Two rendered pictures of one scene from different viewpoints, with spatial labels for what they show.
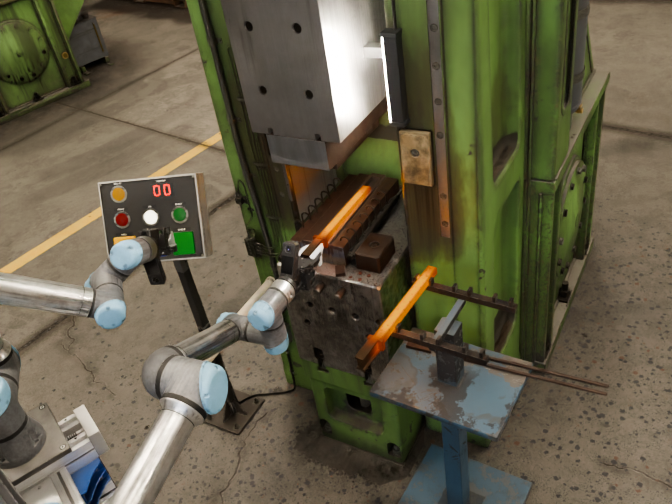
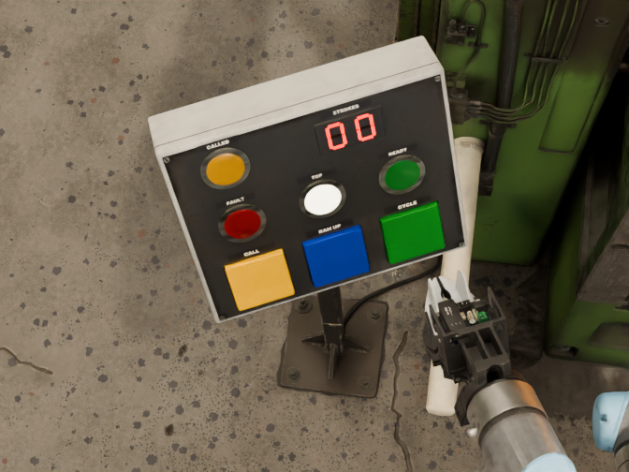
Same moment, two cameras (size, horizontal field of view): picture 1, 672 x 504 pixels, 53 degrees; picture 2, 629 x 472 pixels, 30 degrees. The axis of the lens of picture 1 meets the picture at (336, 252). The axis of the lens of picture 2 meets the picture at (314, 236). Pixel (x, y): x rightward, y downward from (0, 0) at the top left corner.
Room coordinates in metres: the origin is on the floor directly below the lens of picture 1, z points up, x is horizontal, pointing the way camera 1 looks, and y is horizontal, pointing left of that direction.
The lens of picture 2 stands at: (1.46, 0.75, 2.40)
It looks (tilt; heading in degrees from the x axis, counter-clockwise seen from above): 71 degrees down; 342
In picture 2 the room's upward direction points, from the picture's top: 9 degrees counter-clockwise
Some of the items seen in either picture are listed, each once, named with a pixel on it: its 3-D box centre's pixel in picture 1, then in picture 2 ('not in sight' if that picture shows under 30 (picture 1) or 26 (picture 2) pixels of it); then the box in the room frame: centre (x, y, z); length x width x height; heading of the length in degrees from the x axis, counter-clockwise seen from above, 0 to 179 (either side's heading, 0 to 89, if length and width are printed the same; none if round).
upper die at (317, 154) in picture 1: (331, 119); not in sight; (1.92, -0.06, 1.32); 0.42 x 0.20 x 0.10; 145
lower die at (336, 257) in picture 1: (347, 214); not in sight; (1.92, -0.06, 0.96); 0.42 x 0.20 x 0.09; 145
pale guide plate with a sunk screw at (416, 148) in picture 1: (416, 157); not in sight; (1.68, -0.28, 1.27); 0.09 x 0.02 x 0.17; 55
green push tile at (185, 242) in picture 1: (183, 243); (412, 231); (1.86, 0.49, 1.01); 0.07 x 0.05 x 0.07; 80
